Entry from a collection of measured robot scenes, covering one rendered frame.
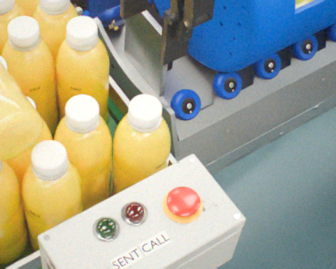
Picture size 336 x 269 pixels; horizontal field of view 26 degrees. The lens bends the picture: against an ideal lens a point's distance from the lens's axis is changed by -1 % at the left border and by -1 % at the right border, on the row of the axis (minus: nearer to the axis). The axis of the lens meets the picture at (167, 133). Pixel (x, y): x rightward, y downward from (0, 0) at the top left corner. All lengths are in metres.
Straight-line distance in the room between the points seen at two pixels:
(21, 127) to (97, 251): 0.15
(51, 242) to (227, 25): 0.39
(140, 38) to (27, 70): 0.20
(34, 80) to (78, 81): 0.06
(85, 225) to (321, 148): 1.54
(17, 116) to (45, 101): 0.24
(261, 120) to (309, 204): 0.99
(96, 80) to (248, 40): 0.20
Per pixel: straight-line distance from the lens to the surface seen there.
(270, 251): 2.02
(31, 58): 0.93
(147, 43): 1.04
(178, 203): 0.77
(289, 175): 2.16
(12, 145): 0.79
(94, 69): 0.94
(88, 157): 0.86
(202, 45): 1.05
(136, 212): 0.76
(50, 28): 0.97
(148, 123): 0.83
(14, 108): 0.76
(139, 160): 0.87
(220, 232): 0.77
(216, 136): 1.11
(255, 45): 0.95
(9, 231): 0.90
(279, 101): 1.17
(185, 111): 1.02
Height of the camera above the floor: 1.77
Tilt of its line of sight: 55 degrees down
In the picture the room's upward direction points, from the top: 8 degrees clockwise
